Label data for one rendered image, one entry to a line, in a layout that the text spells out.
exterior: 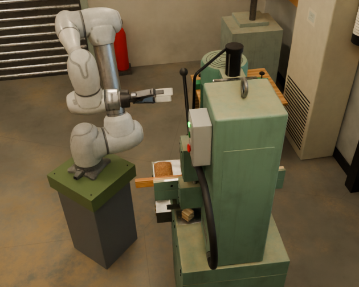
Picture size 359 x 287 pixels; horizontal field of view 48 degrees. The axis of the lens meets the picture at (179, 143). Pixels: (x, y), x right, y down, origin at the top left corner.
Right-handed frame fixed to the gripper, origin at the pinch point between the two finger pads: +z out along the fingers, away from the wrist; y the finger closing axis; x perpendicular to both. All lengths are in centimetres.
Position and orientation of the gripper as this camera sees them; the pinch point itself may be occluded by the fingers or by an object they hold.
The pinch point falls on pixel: (169, 94)
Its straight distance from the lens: 166.8
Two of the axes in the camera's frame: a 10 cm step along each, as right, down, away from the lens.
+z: 9.9, -0.9, 0.7
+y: 0.7, -0.7, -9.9
